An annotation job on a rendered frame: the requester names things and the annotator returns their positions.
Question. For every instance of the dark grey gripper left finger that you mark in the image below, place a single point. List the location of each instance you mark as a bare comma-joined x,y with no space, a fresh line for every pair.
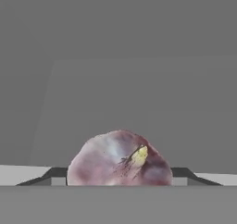
53,173

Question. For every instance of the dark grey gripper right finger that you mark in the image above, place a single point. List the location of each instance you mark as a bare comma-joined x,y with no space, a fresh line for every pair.
184,174

